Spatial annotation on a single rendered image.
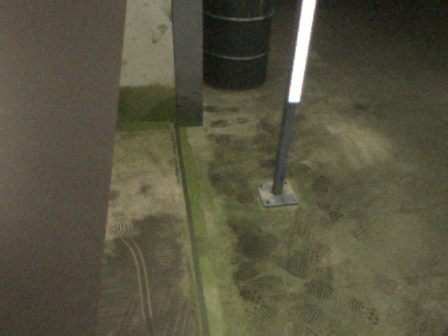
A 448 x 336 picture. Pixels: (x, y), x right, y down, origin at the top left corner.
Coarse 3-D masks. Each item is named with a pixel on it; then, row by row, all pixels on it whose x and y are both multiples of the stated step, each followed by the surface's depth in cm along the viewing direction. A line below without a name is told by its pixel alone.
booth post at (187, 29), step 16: (176, 0) 230; (192, 0) 232; (176, 16) 235; (192, 16) 237; (176, 32) 241; (192, 32) 243; (176, 48) 247; (192, 48) 248; (176, 64) 253; (192, 64) 255; (176, 80) 259; (192, 80) 261; (176, 96) 266; (192, 96) 268; (192, 112) 275
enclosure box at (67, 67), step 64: (0, 0) 21; (64, 0) 21; (0, 64) 23; (64, 64) 23; (0, 128) 25; (64, 128) 26; (0, 192) 28; (64, 192) 29; (0, 256) 31; (64, 256) 32; (0, 320) 35; (64, 320) 37
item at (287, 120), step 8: (296, 16) 169; (296, 24) 169; (288, 72) 184; (288, 80) 185; (288, 104) 190; (288, 112) 193; (288, 120) 195; (288, 128) 198; (280, 136) 203; (288, 136) 201; (280, 144) 205; (288, 144) 204; (280, 152) 207; (288, 152) 208; (280, 160) 210; (280, 168) 213; (280, 176) 217; (280, 184) 220; (280, 192) 224
